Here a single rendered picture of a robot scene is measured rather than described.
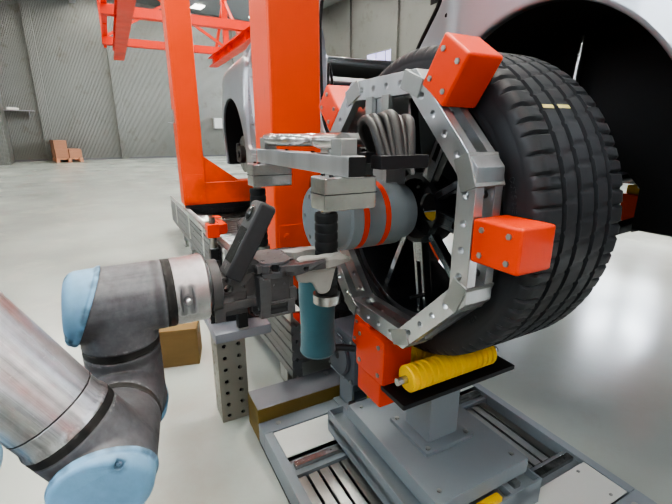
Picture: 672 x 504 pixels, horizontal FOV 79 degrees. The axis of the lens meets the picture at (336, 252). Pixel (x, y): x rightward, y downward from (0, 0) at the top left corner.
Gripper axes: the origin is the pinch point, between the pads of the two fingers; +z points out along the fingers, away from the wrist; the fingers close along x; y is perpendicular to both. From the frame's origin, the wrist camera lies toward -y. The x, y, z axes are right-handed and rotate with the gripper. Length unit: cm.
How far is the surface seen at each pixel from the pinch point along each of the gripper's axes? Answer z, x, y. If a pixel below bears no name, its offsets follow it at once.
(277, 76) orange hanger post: 15, -63, -34
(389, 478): 24, -15, 68
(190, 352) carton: -10, -122, 77
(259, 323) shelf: 4, -58, 38
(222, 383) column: -5, -76, 67
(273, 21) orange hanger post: 14, -63, -48
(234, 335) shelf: -4, -56, 39
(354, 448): 21, -28, 68
